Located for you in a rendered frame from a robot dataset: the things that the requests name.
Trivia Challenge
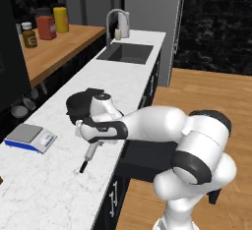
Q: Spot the small soap dispenser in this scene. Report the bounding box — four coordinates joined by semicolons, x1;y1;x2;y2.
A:
114;24;123;41

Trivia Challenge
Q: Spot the black tall cupboard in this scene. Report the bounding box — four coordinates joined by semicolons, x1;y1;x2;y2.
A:
0;0;32;113

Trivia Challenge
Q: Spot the black frying pan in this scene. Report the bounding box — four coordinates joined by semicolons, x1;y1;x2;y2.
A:
65;87;106;175

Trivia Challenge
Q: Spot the grey hanging spatula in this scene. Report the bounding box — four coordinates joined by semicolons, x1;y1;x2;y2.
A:
22;95;37;111

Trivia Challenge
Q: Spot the silver tap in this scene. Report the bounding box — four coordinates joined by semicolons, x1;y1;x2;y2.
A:
104;8;131;51

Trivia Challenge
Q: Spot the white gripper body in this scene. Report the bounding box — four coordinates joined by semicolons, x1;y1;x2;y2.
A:
75;119;106;147

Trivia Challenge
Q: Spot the yellow jar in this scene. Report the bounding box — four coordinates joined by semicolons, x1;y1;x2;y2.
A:
52;6;70;34

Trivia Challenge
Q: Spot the grey hanging tool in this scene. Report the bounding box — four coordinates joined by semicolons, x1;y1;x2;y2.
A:
39;81;49;96

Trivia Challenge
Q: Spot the grey and blue kitchen scale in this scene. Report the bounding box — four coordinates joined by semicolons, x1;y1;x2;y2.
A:
3;123;58;155

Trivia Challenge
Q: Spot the brown jar with white lid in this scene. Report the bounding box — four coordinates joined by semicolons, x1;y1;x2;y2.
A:
21;21;38;49

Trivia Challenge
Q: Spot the black counter cupboard run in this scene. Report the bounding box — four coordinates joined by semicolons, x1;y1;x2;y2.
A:
93;50;162;230

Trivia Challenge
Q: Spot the white paper roll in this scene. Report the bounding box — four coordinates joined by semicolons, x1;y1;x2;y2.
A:
117;11;131;39

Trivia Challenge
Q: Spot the red jar with dark lid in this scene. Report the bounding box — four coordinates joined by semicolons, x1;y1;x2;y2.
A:
34;8;58;41

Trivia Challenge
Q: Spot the grey fridge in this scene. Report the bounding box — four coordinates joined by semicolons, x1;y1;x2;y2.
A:
123;0;187;87

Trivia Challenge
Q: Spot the dark sink basin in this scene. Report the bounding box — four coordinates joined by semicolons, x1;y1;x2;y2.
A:
95;41;155;66

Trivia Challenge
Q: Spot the silver cupboard door handle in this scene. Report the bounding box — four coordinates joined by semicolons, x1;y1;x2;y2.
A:
108;180;119;216

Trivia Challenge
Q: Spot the black open drawer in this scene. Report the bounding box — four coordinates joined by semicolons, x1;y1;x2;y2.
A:
113;140;221;206

